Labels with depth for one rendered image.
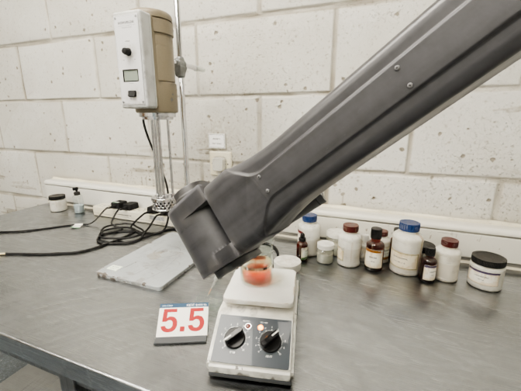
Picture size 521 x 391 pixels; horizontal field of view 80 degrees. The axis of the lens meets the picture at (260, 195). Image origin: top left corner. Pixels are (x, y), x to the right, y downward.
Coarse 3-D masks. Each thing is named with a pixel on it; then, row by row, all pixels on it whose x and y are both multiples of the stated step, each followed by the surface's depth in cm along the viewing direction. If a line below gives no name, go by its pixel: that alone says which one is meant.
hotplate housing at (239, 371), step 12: (228, 312) 51; (240, 312) 51; (252, 312) 51; (264, 312) 51; (276, 312) 51; (288, 312) 51; (216, 324) 50; (216, 372) 47; (228, 372) 46; (240, 372) 45; (252, 372) 45; (264, 372) 45; (276, 372) 45; (288, 372) 45; (288, 384) 45
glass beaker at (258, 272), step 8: (272, 240) 56; (264, 248) 53; (272, 248) 55; (264, 256) 54; (272, 256) 56; (248, 264) 54; (256, 264) 54; (264, 264) 54; (272, 264) 56; (240, 272) 56; (248, 272) 54; (256, 272) 54; (264, 272) 55; (272, 272) 57; (248, 280) 55; (256, 280) 55; (264, 280) 55; (272, 280) 57
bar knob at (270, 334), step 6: (270, 330) 48; (276, 330) 47; (264, 336) 48; (270, 336) 46; (276, 336) 46; (264, 342) 46; (270, 342) 46; (276, 342) 47; (264, 348) 46; (270, 348) 46; (276, 348) 46
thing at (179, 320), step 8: (160, 312) 57; (168, 312) 57; (176, 312) 57; (184, 312) 58; (192, 312) 58; (200, 312) 58; (160, 320) 56; (168, 320) 57; (176, 320) 57; (184, 320) 57; (192, 320) 57; (200, 320) 57; (160, 328) 56; (168, 328) 56; (176, 328) 56; (184, 328) 56; (192, 328) 56; (200, 328) 56
